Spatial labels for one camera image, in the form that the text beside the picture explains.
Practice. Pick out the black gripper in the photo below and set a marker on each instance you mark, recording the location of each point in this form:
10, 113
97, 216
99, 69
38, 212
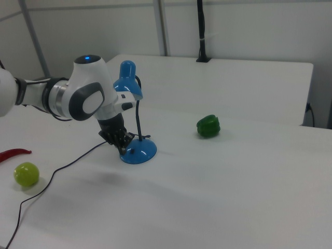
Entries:
112, 128

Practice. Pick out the blue desk lamp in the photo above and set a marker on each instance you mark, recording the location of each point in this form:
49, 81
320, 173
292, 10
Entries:
141, 153

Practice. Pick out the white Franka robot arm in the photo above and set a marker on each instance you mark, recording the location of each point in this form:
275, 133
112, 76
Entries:
85, 77

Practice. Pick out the green bell pepper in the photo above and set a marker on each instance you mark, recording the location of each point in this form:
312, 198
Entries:
208, 126

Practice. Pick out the green apple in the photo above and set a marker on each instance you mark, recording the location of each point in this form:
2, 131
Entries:
26, 174

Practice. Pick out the red chili pepper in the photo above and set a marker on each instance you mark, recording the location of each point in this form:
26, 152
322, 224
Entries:
13, 153

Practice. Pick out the black clamped pole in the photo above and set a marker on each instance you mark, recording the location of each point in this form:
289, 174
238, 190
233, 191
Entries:
201, 28

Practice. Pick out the grey partition post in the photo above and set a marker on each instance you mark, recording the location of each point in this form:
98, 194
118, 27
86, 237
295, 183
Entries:
35, 39
163, 28

